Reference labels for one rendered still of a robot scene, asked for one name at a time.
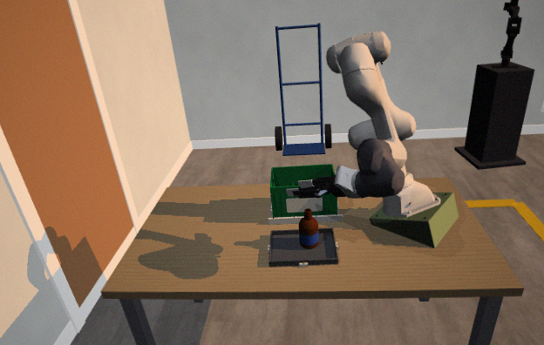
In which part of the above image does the brown bottle with blue label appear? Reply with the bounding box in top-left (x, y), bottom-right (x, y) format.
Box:
top-left (299, 208), bottom-right (319, 249)

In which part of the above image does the green plastic crate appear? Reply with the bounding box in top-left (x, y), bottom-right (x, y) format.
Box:
top-left (270, 164), bottom-right (337, 218)

